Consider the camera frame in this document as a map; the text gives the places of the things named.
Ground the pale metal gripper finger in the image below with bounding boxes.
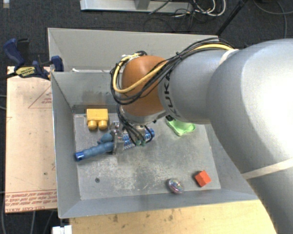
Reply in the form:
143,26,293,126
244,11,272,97
112,136,125,156
110,121,122,137

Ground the shiny iridescent ball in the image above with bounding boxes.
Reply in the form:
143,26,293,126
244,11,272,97
167,178,185,195

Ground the brown cardboard board, red print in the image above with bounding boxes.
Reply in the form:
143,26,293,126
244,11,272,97
4,66,58,214

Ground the grey metal bin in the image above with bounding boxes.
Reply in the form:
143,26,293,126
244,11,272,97
47,27,259,219

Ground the red cube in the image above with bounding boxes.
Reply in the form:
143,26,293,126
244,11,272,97
194,170,212,188

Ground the light green sponge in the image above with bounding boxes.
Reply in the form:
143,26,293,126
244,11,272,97
166,117,196,137

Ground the yellow toy block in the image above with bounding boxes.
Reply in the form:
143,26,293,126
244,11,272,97
86,108,110,131

